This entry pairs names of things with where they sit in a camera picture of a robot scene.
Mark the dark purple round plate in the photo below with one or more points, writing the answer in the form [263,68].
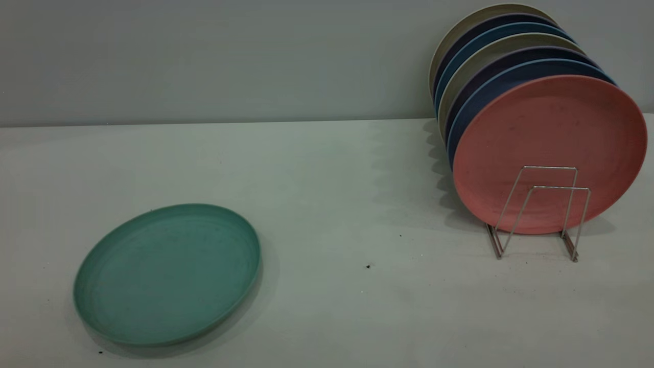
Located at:
[490,74]

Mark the beige round plate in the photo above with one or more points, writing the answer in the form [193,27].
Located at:
[490,14]
[490,57]

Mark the blue round plate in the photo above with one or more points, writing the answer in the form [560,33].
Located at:
[490,93]
[490,41]

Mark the pink round plate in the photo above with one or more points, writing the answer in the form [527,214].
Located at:
[546,133]

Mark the green round plate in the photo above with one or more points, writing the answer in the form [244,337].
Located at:
[163,276]

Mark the dark navy round plate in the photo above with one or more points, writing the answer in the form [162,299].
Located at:
[490,27]

